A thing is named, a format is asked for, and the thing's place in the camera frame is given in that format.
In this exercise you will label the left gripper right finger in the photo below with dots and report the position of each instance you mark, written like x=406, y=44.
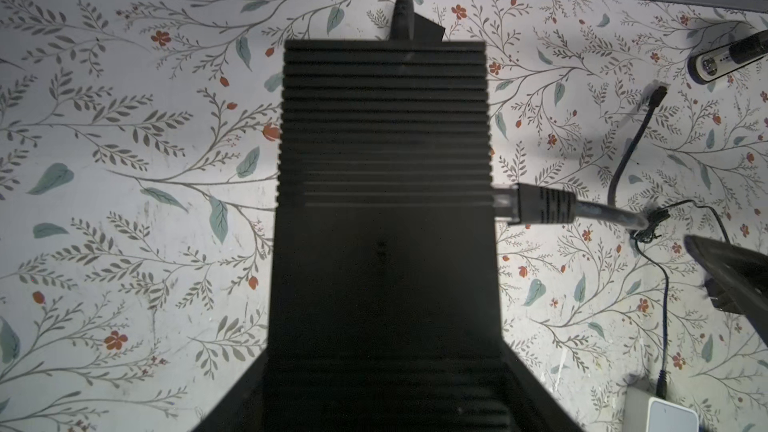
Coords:
x=531, y=406

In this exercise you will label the floral patterned table mat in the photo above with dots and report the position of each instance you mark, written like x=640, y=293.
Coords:
x=139, y=141

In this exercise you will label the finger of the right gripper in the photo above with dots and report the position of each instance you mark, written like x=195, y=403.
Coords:
x=736, y=279

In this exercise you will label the small black adapter with cable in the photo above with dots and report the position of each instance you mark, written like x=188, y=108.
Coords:
x=407, y=25

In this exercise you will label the black white stapler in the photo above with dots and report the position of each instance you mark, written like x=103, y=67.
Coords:
x=707, y=67

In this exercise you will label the white network switch box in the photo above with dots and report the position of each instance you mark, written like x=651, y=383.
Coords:
x=643, y=412

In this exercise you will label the black power adapter with cable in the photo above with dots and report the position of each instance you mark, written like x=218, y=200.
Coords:
x=645, y=236

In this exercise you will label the black network switch box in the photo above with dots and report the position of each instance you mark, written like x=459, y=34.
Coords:
x=385, y=312

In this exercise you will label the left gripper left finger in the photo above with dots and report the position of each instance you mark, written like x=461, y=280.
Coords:
x=242, y=407

